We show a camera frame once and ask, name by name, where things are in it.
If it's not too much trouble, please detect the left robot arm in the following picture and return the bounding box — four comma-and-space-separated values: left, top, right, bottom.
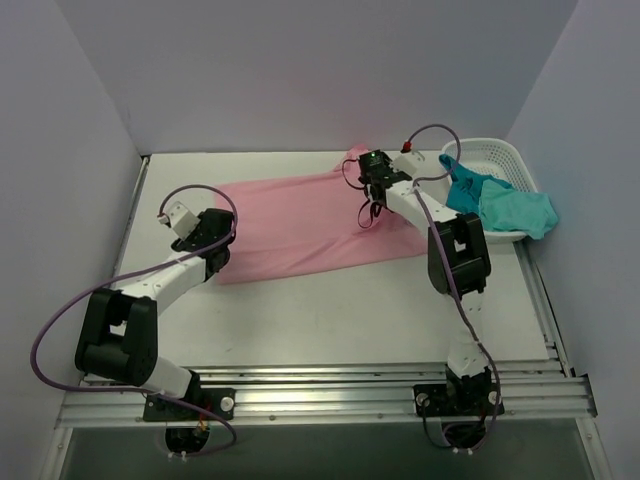
75, 208, 235, 419

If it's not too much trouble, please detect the purple cable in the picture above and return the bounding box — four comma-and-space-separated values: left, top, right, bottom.
29, 184, 238, 454
403, 124, 504, 449

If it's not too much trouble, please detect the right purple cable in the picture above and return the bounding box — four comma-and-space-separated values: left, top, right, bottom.
403, 124, 504, 449

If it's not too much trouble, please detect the teal t shirt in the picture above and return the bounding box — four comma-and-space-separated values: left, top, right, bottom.
446, 164, 559, 240

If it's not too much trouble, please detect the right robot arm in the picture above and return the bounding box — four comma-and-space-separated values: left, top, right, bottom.
358, 150, 493, 413

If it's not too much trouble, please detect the white plastic basket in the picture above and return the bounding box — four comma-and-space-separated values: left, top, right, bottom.
441, 138, 538, 244

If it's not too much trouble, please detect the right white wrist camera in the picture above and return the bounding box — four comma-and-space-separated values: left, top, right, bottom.
391, 150, 426, 178

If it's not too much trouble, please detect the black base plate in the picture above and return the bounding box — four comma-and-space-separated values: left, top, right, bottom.
413, 382, 505, 418
142, 388, 236, 422

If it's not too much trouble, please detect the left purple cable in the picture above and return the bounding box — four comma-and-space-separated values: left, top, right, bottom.
29, 184, 238, 454

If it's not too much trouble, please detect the aluminium mounting rail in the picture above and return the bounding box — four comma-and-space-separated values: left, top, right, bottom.
54, 363, 599, 429

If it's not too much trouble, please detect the right black cable loop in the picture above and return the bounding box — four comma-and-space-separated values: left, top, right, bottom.
341, 157, 387, 232

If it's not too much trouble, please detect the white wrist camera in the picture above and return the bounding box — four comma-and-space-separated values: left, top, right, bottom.
391, 150, 426, 178
158, 201, 200, 239

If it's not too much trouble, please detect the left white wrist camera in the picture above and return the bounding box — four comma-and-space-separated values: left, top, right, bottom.
158, 201, 200, 239

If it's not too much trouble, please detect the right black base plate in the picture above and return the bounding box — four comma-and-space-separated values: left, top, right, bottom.
413, 382, 505, 418

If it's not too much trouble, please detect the pink t shirt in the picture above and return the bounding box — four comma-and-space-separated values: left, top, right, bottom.
215, 145, 427, 285

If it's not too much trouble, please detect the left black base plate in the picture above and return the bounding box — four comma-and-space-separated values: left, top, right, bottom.
142, 388, 236, 422

